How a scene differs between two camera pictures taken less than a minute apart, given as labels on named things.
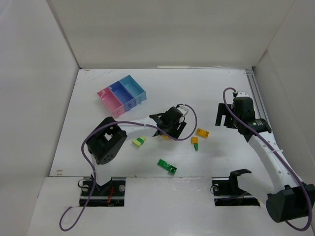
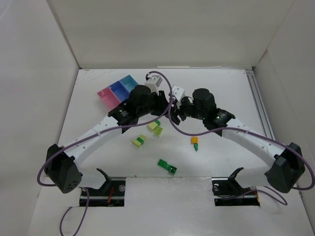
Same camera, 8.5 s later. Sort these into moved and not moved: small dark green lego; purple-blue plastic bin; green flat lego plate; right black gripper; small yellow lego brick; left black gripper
Moved: left black gripper; right black gripper
Not moved: small dark green lego; green flat lego plate; small yellow lego brick; purple-blue plastic bin
